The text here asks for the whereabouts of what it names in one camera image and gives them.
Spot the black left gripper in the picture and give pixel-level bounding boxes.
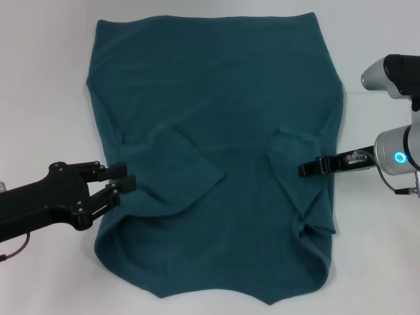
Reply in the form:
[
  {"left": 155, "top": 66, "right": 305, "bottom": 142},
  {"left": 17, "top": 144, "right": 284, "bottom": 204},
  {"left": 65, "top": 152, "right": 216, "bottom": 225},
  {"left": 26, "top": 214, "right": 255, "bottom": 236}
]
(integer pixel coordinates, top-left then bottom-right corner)
[{"left": 0, "top": 160, "right": 137, "bottom": 244}]

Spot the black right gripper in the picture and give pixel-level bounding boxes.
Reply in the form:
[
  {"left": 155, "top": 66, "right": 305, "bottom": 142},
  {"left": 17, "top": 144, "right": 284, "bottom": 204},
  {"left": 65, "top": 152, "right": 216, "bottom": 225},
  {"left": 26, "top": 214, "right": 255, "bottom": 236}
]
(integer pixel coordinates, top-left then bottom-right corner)
[{"left": 297, "top": 146, "right": 377, "bottom": 179}]

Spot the teal blue shirt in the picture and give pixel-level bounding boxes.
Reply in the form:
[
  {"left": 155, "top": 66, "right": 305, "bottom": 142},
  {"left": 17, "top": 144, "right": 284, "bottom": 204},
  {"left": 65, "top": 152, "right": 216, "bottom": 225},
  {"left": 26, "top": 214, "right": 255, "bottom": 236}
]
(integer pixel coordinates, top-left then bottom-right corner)
[{"left": 85, "top": 12, "right": 345, "bottom": 296}]

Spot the dark cable with red sleeve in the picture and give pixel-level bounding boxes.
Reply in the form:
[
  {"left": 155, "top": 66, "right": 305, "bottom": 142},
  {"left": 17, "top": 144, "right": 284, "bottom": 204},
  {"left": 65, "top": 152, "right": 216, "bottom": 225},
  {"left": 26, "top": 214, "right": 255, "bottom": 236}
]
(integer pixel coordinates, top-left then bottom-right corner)
[{"left": 0, "top": 232, "right": 31, "bottom": 263}]

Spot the silver elbow plug grey cable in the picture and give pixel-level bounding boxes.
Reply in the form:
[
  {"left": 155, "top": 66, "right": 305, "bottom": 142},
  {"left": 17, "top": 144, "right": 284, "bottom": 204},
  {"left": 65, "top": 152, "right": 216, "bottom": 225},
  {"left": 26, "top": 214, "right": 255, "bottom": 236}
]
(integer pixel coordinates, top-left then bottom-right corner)
[{"left": 344, "top": 150, "right": 367, "bottom": 163}]

